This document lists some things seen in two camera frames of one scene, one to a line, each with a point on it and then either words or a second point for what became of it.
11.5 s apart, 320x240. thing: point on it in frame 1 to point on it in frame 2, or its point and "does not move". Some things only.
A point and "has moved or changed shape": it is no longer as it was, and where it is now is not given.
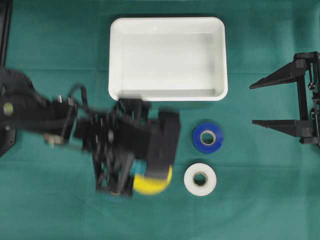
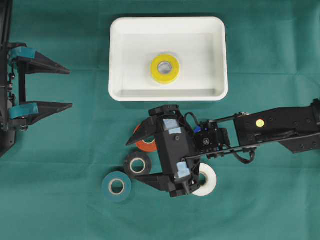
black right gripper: [306, 69] to [175, 141]
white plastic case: [168, 59] does not move
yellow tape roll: [152, 184] has moved or changed shape
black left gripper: [118, 137] to [24, 60]
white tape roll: [200, 179] does not move
